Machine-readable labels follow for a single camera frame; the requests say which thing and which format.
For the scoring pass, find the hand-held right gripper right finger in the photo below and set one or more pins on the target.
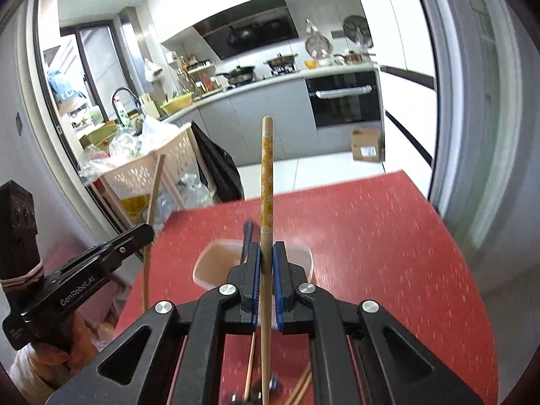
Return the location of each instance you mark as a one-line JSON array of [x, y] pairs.
[[278, 276]]

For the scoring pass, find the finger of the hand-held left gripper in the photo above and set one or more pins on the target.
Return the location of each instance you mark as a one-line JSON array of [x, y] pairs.
[[128, 240]]

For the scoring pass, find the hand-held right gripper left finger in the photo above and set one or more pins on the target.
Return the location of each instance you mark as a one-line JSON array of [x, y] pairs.
[[255, 276]]

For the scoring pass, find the translucent plastic utensil cup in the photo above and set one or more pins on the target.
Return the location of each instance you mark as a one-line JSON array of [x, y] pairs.
[[215, 266]]

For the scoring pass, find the plain wooden chopstick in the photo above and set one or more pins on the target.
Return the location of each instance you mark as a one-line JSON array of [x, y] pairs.
[[249, 363], [297, 388], [154, 194], [304, 390]]

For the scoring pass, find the flower patterned wooden chopstick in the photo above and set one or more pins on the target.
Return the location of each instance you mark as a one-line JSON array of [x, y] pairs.
[[266, 177]]

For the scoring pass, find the person's left forearm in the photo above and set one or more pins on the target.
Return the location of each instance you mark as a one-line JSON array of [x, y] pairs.
[[29, 373]]

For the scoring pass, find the person's left hand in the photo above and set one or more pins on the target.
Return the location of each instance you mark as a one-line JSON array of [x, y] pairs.
[[82, 346]]

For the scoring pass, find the yellow oil bottle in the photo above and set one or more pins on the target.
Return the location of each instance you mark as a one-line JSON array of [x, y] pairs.
[[135, 206]]

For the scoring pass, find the white plastic basket trolley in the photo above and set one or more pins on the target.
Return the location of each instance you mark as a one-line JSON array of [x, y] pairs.
[[126, 177]]

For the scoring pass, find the crumpled clear plastic bag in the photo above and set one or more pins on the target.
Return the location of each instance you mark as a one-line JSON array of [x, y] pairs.
[[192, 196]]

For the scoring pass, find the pile of clear plastic bags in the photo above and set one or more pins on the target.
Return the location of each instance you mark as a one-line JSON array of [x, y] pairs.
[[147, 135]]

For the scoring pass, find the green plastic basin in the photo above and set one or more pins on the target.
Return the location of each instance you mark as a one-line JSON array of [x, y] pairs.
[[101, 130]]

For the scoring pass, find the black hanging bag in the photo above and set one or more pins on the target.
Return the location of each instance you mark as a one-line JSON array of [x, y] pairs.
[[217, 168]]

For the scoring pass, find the dish soap bottle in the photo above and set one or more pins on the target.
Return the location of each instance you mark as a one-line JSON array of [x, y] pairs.
[[121, 112]]

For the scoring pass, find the knife block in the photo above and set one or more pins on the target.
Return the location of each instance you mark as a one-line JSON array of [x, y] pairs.
[[149, 105]]

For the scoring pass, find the green plastic colander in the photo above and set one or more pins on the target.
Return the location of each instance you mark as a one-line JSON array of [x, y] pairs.
[[177, 103]]

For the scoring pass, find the black kitchen faucet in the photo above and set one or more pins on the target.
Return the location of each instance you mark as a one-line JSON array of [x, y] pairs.
[[122, 90]]

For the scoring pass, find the grey base cabinets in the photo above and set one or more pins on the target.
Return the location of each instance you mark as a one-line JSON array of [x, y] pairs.
[[253, 122]]

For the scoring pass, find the cardboard box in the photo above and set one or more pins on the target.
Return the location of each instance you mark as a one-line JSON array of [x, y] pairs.
[[367, 145]]

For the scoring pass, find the white hanging plastic bag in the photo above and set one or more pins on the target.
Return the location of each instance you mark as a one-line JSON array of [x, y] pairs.
[[152, 71]]

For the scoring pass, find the metal spice rack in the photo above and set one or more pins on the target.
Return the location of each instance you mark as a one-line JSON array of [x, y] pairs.
[[198, 76]]

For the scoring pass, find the built-in black oven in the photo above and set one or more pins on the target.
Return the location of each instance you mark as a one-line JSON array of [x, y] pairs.
[[344, 105]]

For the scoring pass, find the black wok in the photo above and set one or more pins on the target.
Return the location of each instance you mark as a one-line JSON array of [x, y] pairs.
[[237, 74]]

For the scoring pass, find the yellow bowl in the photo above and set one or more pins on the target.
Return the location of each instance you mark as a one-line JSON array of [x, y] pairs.
[[311, 64]]

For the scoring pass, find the steel cooking pot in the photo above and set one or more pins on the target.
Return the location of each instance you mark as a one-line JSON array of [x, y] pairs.
[[280, 61]]

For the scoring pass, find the small lidded saucepan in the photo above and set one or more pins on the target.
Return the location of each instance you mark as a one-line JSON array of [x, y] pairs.
[[350, 58]]

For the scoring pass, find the round metal steamer rack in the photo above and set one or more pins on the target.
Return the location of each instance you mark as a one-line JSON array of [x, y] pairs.
[[317, 46]]

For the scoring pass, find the white refrigerator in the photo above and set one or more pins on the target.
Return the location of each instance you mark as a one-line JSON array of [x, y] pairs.
[[400, 71]]

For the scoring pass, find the black range hood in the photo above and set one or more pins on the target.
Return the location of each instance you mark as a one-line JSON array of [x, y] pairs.
[[249, 33]]

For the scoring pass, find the grey sliding door frame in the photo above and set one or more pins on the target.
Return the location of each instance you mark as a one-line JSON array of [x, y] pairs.
[[472, 114]]

